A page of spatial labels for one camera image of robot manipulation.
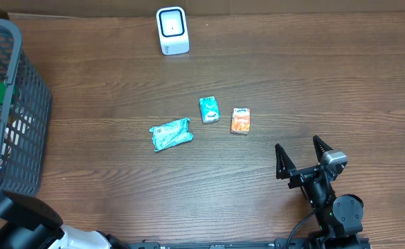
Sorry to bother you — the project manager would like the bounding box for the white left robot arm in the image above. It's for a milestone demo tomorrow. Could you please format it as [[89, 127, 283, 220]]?
[[0, 190, 128, 249]]

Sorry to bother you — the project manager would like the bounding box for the small teal tissue pack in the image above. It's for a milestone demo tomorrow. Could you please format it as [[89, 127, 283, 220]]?
[[199, 96, 220, 124]]

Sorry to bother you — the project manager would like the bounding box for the large teal wipes pack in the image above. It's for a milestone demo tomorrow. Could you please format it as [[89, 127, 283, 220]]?
[[149, 118, 193, 152]]

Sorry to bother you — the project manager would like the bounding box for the grey plastic shopping basket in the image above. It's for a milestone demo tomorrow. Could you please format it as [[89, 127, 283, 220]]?
[[0, 19, 52, 196]]

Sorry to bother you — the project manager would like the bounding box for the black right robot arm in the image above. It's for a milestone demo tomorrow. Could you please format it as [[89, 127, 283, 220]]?
[[275, 136, 371, 249]]

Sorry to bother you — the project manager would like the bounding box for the orange tissue pack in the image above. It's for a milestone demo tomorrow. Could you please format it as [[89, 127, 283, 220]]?
[[231, 108, 251, 135]]

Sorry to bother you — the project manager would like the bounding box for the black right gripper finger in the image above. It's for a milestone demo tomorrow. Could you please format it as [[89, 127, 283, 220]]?
[[275, 144, 296, 179], [313, 135, 332, 163]]

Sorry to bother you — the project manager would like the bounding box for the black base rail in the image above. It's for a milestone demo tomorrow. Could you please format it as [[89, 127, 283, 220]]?
[[125, 238, 372, 249]]

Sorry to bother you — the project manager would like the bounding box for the white barcode scanner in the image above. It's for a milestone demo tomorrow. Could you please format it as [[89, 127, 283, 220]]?
[[156, 6, 190, 55]]

